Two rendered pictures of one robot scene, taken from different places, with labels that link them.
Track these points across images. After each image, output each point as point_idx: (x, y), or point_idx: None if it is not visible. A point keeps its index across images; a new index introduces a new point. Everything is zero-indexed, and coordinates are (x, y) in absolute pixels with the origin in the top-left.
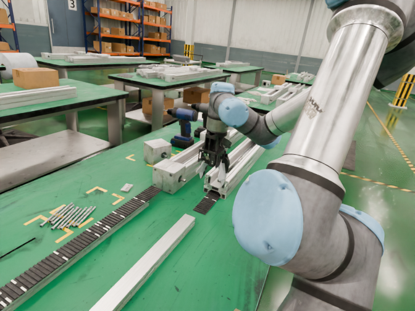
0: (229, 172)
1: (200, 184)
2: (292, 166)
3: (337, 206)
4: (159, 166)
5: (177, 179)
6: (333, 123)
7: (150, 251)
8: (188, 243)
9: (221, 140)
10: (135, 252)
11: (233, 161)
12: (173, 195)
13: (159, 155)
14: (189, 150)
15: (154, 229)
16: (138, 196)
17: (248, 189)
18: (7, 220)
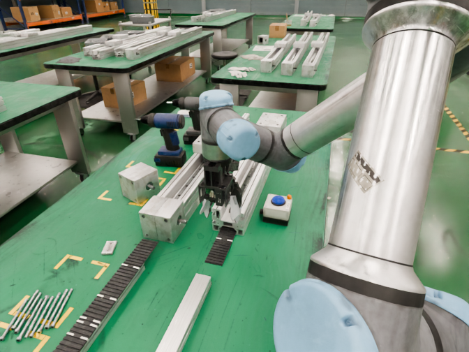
0: (242, 198)
1: (206, 218)
2: (352, 277)
3: (419, 318)
4: (148, 211)
5: (176, 223)
6: (398, 198)
7: (162, 345)
8: (208, 316)
9: (226, 167)
10: (142, 348)
11: (243, 176)
12: (174, 245)
13: (143, 188)
14: (182, 172)
15: (159, 305)
16: (128, 260)
17: (292, 310)
18: None
